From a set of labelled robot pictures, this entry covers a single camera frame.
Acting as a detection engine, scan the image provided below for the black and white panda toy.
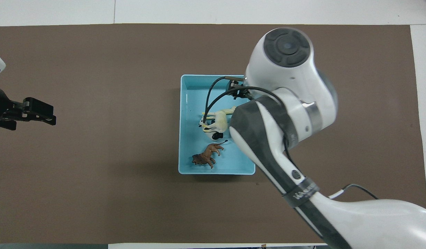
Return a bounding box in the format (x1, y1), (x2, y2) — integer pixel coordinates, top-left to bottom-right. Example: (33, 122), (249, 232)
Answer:
(199, 116), (225, 141)

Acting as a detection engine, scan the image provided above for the light blue storage box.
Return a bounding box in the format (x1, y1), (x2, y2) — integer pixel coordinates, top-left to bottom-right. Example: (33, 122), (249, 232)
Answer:
(178, 74), (256, 175)

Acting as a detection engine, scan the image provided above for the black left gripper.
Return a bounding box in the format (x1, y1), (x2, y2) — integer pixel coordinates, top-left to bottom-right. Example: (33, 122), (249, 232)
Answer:
(0, 85), (57, 131)

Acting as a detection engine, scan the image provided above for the brown table mat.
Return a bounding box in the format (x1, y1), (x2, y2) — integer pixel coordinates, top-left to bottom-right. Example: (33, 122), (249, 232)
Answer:
(0, 24), (426, 244)

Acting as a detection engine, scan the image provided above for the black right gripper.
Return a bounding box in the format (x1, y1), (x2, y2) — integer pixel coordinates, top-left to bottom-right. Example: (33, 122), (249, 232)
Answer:
(224, 76), (252, 101)

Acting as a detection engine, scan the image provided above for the brown lion toy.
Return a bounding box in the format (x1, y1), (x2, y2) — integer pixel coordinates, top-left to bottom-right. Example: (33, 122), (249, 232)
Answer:
(192, 140), (229, 169)

